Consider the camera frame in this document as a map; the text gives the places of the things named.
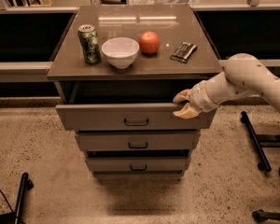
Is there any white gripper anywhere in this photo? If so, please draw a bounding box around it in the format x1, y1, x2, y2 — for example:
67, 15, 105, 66
173, 81, 218, 119

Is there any grey top drawer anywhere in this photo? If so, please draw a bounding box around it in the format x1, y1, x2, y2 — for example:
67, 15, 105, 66
56, 103, 216, 131

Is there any grey drawer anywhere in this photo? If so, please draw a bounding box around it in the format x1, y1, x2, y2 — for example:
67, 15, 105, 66
56, 103, 216, 131
75, 131, 200, 151
85, 157, 190, 172

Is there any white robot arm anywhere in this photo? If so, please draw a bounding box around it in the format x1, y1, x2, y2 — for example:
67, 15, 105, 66
173, 53, 280, 119

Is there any grey middle drawer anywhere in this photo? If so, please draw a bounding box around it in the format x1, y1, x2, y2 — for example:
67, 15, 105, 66
75, 131, 200, 151

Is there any grey bottom drawer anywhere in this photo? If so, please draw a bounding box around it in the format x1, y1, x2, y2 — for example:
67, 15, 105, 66
85, 157, 190, 172

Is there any grey drawer cabinet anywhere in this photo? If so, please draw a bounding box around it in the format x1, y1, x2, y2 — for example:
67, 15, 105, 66
48, 5, 221, 175

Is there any dark snack packet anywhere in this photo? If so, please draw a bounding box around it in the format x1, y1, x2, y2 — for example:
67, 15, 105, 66
170, 42, 198, 63

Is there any orange round fruit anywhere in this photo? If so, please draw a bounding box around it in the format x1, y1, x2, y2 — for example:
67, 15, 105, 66
139, 31, 161, 55

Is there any black stand leg right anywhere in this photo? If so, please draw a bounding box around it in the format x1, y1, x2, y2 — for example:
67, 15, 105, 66
240, 111, 280, 173

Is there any black stand leg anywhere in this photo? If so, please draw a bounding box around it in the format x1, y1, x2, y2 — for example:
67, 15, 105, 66
0, 173, 34, 224
240, 111, 280, 173

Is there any white bowl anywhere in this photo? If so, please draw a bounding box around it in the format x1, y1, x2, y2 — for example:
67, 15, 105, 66
102, 37, 140, 69

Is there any green soda can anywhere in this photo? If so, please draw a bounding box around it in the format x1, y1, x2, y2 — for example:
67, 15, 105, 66
77, 24, 101, 64

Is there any black caster base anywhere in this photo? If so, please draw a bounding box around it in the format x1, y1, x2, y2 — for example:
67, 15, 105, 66
252, 210, 280, 222

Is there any black stand leg left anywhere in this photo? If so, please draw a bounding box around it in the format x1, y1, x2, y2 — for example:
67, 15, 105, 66
0, 173, 34, 224

